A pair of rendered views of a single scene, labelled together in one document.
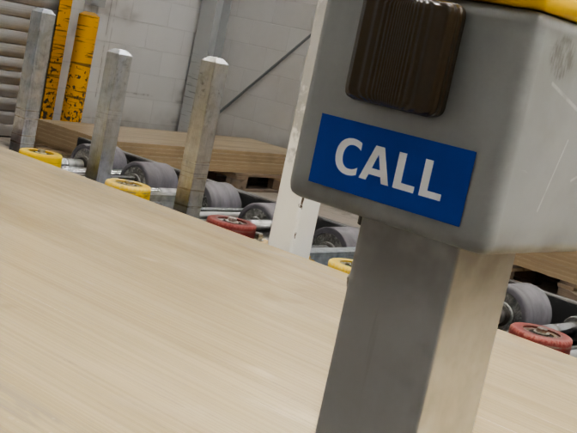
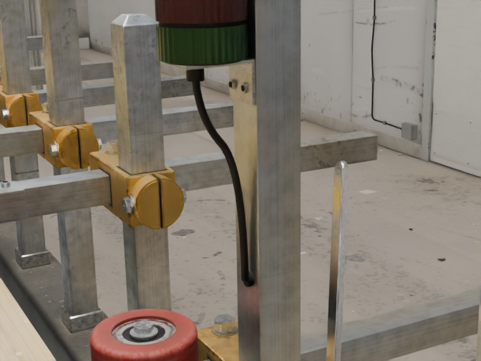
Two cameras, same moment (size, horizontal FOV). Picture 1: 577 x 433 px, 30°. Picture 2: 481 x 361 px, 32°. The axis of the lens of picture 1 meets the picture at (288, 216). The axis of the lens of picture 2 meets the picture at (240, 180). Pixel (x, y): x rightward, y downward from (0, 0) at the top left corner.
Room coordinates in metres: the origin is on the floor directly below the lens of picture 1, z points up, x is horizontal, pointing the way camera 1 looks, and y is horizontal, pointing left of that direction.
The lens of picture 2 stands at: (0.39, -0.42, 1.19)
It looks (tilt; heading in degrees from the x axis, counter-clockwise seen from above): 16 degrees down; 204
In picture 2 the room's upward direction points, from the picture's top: 1 degrees counter-clockwise
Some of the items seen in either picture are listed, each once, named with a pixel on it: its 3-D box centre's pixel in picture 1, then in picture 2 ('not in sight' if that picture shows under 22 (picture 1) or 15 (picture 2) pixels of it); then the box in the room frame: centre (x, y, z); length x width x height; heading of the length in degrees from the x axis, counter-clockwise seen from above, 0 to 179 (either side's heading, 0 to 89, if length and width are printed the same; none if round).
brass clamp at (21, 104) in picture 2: not in sight; (15, 105); (-0.63, -1.24, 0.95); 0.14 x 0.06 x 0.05; 51
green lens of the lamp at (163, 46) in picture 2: not in sight; (202, 40); (-0.12, -0.67, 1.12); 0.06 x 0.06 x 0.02
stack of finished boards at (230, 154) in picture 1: (186, 149); not in sight; (8.45, 0.89, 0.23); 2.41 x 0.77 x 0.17; 143
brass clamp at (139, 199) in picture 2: not in sight; (134, 187); (-0.32, -0.85, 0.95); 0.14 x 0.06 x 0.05; 51
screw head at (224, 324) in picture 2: not in sight; (225, 324); (-0.20, -0.70, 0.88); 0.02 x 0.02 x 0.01
